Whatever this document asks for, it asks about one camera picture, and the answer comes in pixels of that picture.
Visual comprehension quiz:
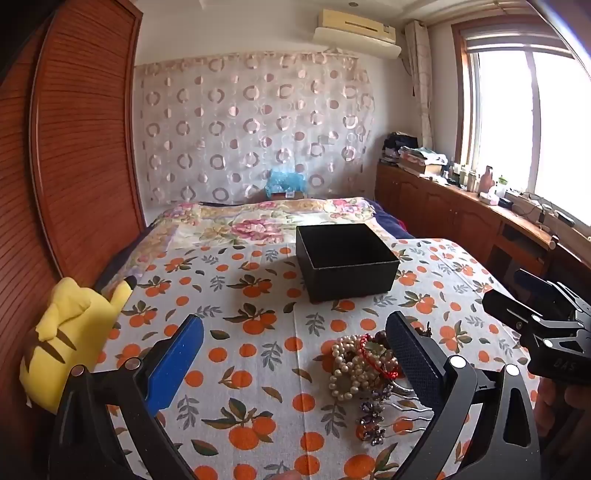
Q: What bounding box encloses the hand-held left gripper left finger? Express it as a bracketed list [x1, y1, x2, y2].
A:
[48, 315, 205, 480]

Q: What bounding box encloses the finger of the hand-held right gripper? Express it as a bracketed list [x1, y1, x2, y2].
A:
[482, 288, 544, 332]
[514, 269, 579, 320]

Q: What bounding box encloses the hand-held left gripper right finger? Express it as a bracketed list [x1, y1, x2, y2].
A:
[385, 311, 541, 480]

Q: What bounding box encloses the red bead bracelet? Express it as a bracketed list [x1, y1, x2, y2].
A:
[359, 336, 402, 381]

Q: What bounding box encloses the white pearl necklace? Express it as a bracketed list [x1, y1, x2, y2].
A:
[328, 336, 386, 402]

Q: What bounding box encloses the purple flower hair comb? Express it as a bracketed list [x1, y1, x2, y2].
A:
[355, 383, 435, 448]

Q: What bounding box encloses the black square box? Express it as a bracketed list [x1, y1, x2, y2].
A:
[294, 224, 401, 304]

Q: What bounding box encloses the person's right hand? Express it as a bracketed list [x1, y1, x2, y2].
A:
[536, 376, 591, 464]

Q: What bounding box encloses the white power strip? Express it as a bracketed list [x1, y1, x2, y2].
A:
[505, 189, 544, 210]

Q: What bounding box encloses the orange fruit print cloth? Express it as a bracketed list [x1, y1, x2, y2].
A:
[85, 237, 542, 480]

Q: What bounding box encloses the long wooden cabinet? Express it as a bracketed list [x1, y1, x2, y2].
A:
[375, 161, 591, 298]

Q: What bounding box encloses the yellow plush toy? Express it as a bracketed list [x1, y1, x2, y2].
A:
[19, 276, 138, 414]

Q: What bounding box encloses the navy blue bed sheet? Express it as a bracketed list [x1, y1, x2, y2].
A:
[372, 203, 415, 239]

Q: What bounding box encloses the floral blanket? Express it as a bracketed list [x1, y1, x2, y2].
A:
[99, 198, 384, 296]

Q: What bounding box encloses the stack of books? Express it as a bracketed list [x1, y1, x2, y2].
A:
[399, 146, 450, 177]

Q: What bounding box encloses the pile of dark clothes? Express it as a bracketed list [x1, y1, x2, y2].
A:
[382, 132, 419, 165]

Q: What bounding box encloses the blue plastic bag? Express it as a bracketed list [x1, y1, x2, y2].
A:
[265, 168, 308, 195]

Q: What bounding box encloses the cream window curtain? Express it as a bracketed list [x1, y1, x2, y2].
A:
[404, 21, 435, 154]

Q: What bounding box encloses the wooden headboard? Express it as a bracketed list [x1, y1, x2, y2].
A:
[0, 0, 148, 418]

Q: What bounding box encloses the circle pattern sheer curtain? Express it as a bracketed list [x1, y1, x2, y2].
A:
[134, 50, 376, 207]

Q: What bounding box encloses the white air conditioner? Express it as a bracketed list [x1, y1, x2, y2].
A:
[313, 8, 402, 60]

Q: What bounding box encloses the wooden frame window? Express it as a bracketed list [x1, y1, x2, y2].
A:
[451, 19, 591, 224]

